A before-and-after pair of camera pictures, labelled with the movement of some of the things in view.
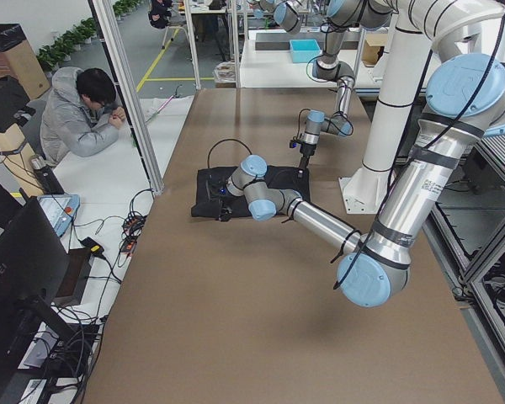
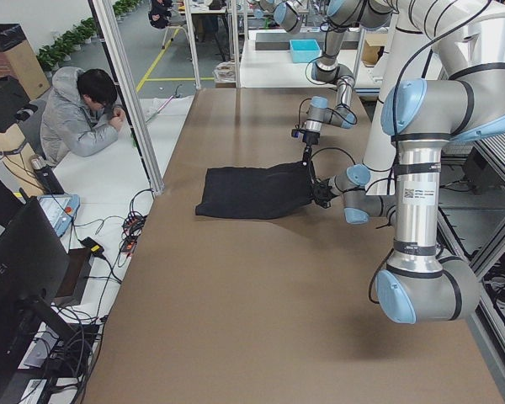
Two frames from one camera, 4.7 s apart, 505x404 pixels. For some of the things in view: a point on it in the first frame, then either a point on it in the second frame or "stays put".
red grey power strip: x=132 y=226 stays put
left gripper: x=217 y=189 -> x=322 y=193
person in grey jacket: x=82 y=114 stays put
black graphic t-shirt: x=212 y=197 stays put
